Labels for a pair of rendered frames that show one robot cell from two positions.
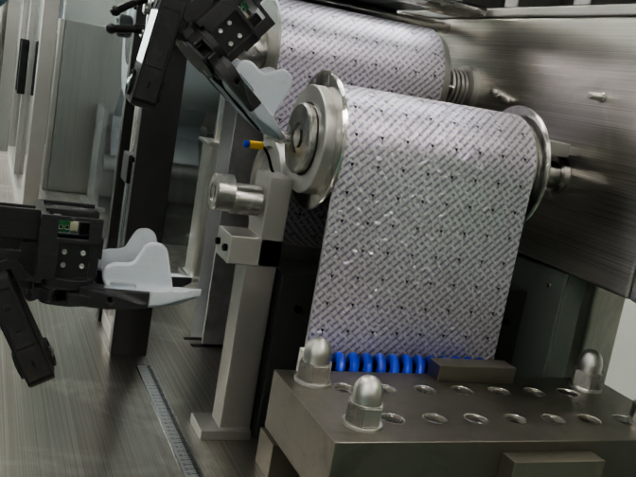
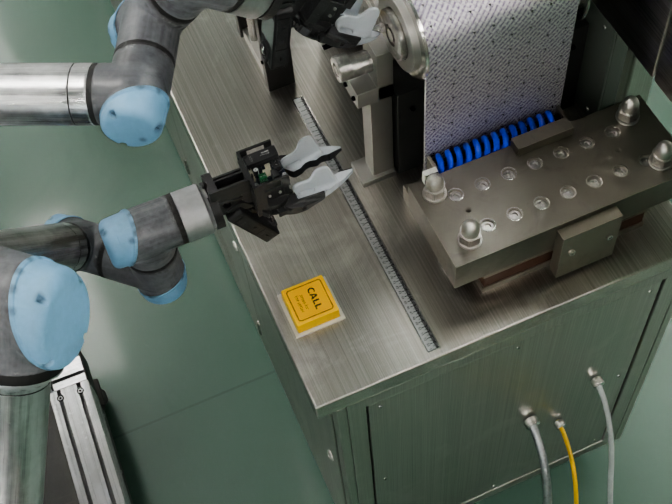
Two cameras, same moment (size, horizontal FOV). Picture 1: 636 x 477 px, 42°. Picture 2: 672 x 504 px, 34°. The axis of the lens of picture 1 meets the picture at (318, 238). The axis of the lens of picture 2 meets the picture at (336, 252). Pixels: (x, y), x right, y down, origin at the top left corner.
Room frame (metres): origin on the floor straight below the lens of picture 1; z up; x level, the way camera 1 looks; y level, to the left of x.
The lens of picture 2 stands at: (-0.16, 0.05, 2.38)
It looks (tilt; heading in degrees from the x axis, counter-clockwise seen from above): 58 degrees down; 5
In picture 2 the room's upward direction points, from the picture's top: 7 degrees counter-clockwise
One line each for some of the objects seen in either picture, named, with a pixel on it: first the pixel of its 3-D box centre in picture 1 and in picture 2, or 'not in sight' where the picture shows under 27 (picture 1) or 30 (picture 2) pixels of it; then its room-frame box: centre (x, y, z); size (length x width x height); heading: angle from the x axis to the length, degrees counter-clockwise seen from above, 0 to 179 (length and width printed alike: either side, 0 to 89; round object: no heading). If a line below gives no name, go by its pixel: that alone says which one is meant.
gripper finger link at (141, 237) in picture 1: (144, 257); (308, 149); (0.79, 0.16, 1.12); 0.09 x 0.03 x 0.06; 122
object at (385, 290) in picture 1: (411, 312); (495, 106); (0.88, -0.11, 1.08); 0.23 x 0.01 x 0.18; 113
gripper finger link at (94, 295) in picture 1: (99, 292); (294, 197); (0.72, 0.19, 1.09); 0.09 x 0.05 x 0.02; 104
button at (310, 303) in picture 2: not in sight; (310, 303); (0.65, 0.18, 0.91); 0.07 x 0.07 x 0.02; 23
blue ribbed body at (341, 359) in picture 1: (407, 370); (497, 141); (0.86, -0.12, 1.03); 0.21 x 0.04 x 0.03; 113
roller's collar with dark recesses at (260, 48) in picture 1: (238, 48); not in sight; (1.11, 0.14, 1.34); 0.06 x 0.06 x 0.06; 23
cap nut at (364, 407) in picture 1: (366, 399); (470, 231); (0.68, -0.07, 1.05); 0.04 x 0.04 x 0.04
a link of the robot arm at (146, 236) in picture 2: not in sight; (143, 233); (0.66, 0.40, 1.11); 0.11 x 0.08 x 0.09; 113
